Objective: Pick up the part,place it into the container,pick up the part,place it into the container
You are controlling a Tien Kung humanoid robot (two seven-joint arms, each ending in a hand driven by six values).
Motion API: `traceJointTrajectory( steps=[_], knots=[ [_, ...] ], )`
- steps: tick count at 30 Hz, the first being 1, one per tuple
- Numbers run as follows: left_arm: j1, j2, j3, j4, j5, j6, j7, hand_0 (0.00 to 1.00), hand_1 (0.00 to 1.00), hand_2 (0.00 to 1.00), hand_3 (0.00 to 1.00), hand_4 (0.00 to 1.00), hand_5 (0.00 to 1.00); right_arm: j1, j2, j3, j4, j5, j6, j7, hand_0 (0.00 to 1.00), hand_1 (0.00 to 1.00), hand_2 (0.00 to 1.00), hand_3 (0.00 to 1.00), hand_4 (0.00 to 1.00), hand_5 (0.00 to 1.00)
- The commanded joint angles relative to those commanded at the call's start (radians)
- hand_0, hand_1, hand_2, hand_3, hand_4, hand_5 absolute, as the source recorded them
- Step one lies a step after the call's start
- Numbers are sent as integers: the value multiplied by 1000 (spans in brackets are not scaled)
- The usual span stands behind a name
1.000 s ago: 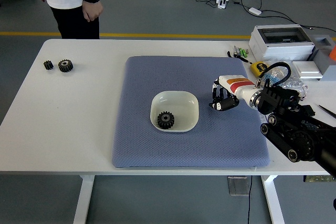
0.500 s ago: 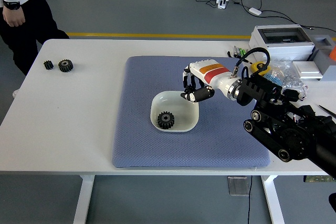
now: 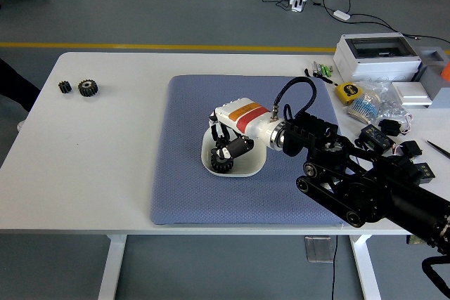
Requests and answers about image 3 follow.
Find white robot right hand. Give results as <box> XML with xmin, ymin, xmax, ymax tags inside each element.
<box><xmin>209</xmin><ymin>96</ymin><xmax>285</xmax><ymax>162</ymax></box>

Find white square dish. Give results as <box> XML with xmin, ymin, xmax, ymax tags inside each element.
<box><xmin>200</xmin><ymin>127</ymin><xmax>267</xmax><ymax>178</ymax></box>

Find large black gear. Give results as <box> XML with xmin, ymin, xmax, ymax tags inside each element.
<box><xmin>77</xmin><ymin>79</ymin><xmax>100</xmax><ymax>98</ymax></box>
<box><xmin>210</xmin><ymin>148</ymin><xmax>235</xmax><ymax>174</ymax></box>

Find blue-grey quilted mat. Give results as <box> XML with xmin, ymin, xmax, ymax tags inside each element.
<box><xmin>150</xmin><ymin>74</ymin><xmax>347</xmax><ymax>226</ymax></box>

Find white flat box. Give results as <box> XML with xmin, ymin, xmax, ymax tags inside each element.
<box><xmin>390</xmin><ymin>81</ymin><xmax>434</xmax><ymax>107</ymax></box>

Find green white connector set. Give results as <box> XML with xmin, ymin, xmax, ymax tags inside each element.
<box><xmin>304</xmin><ymin>60</ymin><xmax>335</xmax><ymax>85</ymax></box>

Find yellow tape measure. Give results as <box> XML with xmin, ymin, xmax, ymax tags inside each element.
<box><xmin>333</xmin><ymin>81</ymin><xmax>364</xmax><ymax>106</ymax></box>

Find blue resistor bundle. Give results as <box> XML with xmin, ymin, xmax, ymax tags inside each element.
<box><xmin>347</xmin><ymin>93</ymin><xmax>383</xmax><ymax>125</ymax></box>

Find black digital display module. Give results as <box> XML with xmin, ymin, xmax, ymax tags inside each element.
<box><xmin>359</xmin><ymin>124</ymin><xmax>397</xmax><ymax>155</ymax></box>
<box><xmin>414</xmin><ymin>162</ymin><xmax>436</xmax><ymax>185</ymax></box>

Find small black servo block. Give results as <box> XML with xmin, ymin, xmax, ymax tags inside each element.
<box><xmin>400</xmin><ymin>141</ymin><xmax>423</xmax><ymax>159</ymax></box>
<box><xmin>378</xmin><ymin>119</ymin><xmax>401</xmax><ymax>136</ymax></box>

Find clear bag of parts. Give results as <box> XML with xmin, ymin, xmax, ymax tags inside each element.
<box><xmin>351</xmin><ymin>80</ymin><xmax>414</xmax><ymax>136</ymax></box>

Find clear plastic holder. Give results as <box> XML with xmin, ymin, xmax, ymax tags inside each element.
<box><xmin>304</xmin><ymin>235</ymin><xmax>335</xmax><ymax>263</ymax></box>

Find grey plastic block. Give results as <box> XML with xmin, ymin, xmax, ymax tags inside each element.
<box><xmin>414</xmin><ymin>46</ymin><xmax>450</xmax><ymax>110</ymax></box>

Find white table leg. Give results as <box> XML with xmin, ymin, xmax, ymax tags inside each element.
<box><xmin>349</xmin><ymin>235</ymin><xmax>383</xmax><ymax>300</ymax></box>
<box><xmin>97</xmin><ymin>234</ymin><xmax>128</xmax><ymax>300</ymax></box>

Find black tweezers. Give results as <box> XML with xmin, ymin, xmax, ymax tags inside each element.
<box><xmin>426</xmin><ymin>140</ymin><xmax>450</xmax><ymax>157</ymax></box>

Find person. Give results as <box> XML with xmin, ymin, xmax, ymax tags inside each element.
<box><xmin>0</xmin><ymin>57</ymin><xmax>41</xmax><ymax>131</ymax></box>

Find white electrical enclosure box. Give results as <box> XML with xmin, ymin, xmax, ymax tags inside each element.
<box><xmin>333</xmin><ymin>32</ymin><xmax>423</xmax><ymax>83</ymax></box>

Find black hanging cable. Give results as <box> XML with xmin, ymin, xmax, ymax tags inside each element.
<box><xmin>329</xmin><ymin>235</ymin><xmax>339</xmax><ymax>300</ymax></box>

